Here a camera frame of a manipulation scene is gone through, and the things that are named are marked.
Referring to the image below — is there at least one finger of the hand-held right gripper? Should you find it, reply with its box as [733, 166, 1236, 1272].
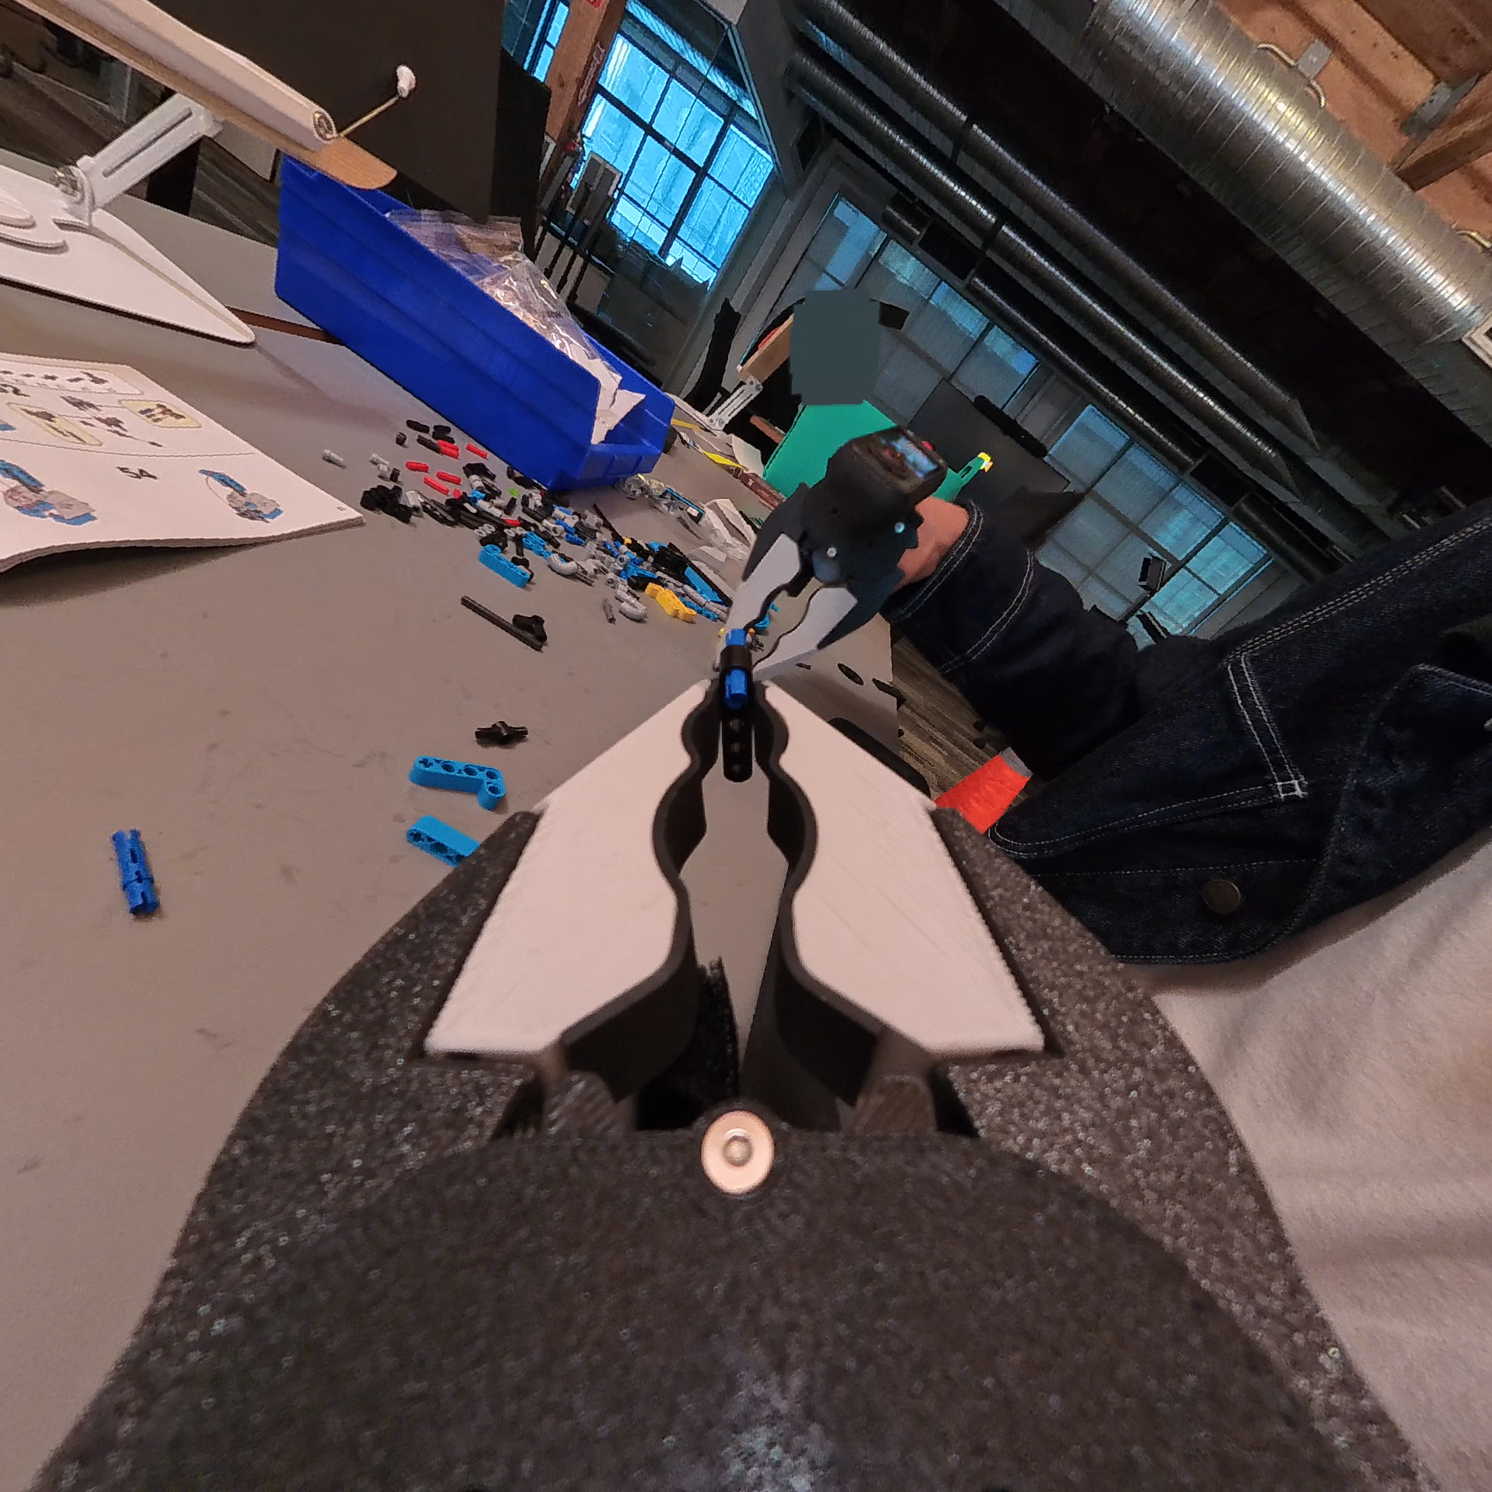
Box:
[713, 511, 818, 675]
[747, 577, 865, 683]

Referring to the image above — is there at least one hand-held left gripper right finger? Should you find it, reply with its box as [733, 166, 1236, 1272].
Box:
[759, 677, 1047, 1060]

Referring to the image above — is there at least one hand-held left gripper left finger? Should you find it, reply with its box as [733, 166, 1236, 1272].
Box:
[423, 677, 713, 1058]

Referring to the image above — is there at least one short black ridged beam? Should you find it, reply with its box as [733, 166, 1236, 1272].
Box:
[714, 653, 759, 782]

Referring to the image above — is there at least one pile of small brick parts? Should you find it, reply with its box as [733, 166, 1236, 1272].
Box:
[359, 413, 759, 631]

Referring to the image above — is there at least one person's right forearm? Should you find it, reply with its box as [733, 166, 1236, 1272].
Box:
[882, 502, 1167, 776]

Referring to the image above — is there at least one grey desk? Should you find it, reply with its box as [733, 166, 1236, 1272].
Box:
[0, 185, 897, 1492]

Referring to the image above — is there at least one person's right hand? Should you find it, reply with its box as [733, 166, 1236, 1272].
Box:
[900, 502, 968, 587]

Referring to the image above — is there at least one green flat panel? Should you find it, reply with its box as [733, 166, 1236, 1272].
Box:
[763, 395, 991, 507]

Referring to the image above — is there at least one orange traffic cone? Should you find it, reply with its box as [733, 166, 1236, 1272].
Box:
[931, 746, 1032, 834]

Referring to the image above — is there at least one black axle rod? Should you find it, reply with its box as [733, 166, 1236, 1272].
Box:
[458, 595, 548, 653]

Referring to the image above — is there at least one clear parts bag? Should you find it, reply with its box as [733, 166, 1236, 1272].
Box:
[391, 210, 647, 445]

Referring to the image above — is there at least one large window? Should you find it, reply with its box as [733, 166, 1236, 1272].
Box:
[503, 0, 775, 286]

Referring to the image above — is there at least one blue plastic bin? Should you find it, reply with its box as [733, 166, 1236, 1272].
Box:
[273, 157, 676, 492]

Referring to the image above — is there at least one dark denim jacket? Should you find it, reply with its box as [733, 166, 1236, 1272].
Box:
[990, 502, 1492, 963]

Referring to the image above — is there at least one white shirt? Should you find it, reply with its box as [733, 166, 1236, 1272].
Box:
[1141, 841, 1492, 1492]

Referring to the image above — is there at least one dark flat panel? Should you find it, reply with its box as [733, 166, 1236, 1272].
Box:
[152, 0, 549, 223]

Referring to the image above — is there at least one open instruction booklet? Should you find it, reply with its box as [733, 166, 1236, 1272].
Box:
[0, 351, 366, 577]

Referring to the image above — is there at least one white laptop stand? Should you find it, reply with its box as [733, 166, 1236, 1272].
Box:
[0, 0, 404, 348]

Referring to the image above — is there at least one metal ventilation duct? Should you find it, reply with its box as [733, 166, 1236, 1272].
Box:
[1079, 0, 1492, 351]

